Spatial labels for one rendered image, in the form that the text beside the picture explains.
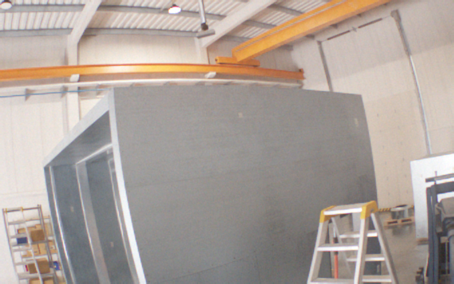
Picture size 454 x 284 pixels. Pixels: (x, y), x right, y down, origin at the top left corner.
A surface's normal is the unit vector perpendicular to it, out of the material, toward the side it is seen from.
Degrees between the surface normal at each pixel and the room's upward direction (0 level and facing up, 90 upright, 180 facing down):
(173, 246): 90
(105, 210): 90
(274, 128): 90
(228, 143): 90
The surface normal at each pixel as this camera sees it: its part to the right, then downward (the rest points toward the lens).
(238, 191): 0.59, -0.15
